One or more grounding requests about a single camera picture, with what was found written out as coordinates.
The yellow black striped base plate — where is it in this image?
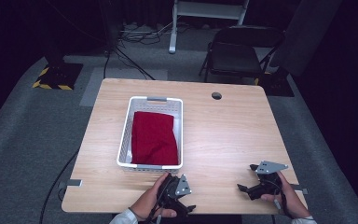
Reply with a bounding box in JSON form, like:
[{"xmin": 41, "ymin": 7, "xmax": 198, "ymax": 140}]
[{"xmin": 32, "ymin": 63, "xmax": 84, "ymax": 91}]

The black floor cable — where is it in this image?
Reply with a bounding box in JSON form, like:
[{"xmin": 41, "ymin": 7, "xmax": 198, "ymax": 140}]
[{"xmin": 38, "ymin": 148, "xmax": 80, "ymax": 224}]

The grey table bracket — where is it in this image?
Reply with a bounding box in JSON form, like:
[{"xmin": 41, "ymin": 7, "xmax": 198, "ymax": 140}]
[
  {"xmin": 290, "ymin": 183, "xmax": 310, "ymax": 196},
  {"xmin": 59, "ymin": 178, "xmax": 84, "ymax": 189}
]

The white plastic basket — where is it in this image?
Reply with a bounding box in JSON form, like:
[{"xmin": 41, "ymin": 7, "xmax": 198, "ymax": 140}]
[{"xmin": 116, "ymin": 95, "xmax": 185, "ymax": 174}]

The person's left hand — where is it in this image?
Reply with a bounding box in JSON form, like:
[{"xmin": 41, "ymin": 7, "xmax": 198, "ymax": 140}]
[{"xmin": 130, "ymin": 172, "xmax": 179, "ymax": 222}]

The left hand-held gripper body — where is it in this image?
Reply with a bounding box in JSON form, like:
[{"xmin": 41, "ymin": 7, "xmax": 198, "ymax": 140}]
[{"xmin": 156, "ymin": 173, "xmax": 193, "ymax": 219}]

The person's right hand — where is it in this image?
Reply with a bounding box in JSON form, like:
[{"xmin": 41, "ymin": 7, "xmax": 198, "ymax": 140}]
[{"xmin": 260, "ymin": 171, "xmax": 312, "ymax": 219}]

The white desk frame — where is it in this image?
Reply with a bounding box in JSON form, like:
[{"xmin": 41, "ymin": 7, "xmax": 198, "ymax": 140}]
[{"xmin": 168, "ymin": 0, "xmax": 251, "ymax": 55}]

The left hand-held gripper cable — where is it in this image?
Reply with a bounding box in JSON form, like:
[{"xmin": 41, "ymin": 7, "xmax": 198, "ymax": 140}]
[{"xmin": 147, "ymin": 183, "xmax": 169, "ymax": 224}]

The right hand-held gripper cable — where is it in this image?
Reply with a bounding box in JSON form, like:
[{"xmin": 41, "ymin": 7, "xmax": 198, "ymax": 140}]
[{"xmin": 268, "ymin": 178, "xmax": 295, "ymax": 218}]

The black folding chair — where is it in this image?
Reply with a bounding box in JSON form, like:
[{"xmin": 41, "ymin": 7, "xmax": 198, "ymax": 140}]
[{"xmin": 198, "ymin": 25, "xmax": 286, "ymax": 87}]

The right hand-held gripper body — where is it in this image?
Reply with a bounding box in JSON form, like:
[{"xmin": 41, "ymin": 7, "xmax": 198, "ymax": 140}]
[{"xmin": 247, "ymin": 160, "xmax": 289, "ymax": 201}]

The bundle of floor cables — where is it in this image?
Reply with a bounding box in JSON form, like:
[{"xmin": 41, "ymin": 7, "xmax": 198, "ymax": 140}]
[{"xmin": 103, "ymin": 21, "xmax": 187, "ymax": 81}]

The hand-held gripper cable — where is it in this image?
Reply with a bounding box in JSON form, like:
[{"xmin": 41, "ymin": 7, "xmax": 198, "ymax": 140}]
[
  {"xmin": 268, "ymin": 178, "xmax": 295, "ymax": 218},
  {"xmin": 147, "ymin": 183, "xmax": 169, "ymax": 224}
]

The red cloth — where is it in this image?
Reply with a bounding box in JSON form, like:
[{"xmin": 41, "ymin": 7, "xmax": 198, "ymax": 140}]
[{"xmin": 131, "ymin": 110, "xmax": 180, "ymax": 166}]

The grey leaning panel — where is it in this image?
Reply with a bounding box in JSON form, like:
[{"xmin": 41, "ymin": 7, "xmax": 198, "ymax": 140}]
[{"xmin": 269, "ymin": 0, "xmax": 344, "ymax": 77}]

